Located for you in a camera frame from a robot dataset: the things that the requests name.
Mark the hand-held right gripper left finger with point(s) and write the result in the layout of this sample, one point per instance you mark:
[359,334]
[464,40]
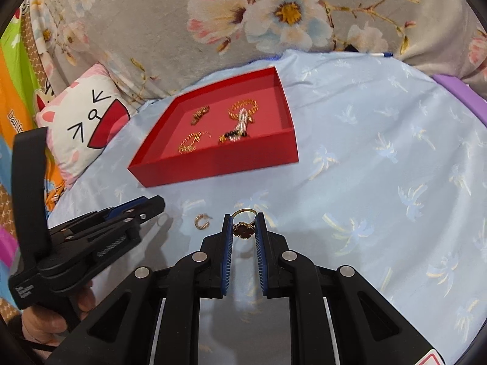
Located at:
[227,254]

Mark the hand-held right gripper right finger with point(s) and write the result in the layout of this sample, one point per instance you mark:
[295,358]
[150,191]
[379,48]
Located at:
[261,254]

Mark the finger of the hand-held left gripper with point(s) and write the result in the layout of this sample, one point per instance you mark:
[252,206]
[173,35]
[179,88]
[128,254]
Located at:
[129,206]
[146,209]

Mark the small hoop earring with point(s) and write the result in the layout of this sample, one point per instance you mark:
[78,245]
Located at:
[198,222]

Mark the red cardboard box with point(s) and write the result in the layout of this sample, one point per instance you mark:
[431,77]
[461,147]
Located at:
[213,167]

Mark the pearl bow hair clip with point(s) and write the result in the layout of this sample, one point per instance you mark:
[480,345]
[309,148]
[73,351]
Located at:
[241,121]

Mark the person's left hand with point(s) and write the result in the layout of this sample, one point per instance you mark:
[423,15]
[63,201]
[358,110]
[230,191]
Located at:
[38,323]

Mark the pink cat face pillow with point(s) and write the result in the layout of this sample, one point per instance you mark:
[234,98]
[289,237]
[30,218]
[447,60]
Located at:
[76,114]

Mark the colourful cartoon printed cloth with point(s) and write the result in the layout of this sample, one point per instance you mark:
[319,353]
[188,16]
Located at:
[19,83]

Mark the grey floral blanket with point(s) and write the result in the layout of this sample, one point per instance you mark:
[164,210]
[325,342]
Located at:
[152,26]

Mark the white and blue pen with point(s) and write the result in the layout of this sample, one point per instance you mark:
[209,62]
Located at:
[382,54]

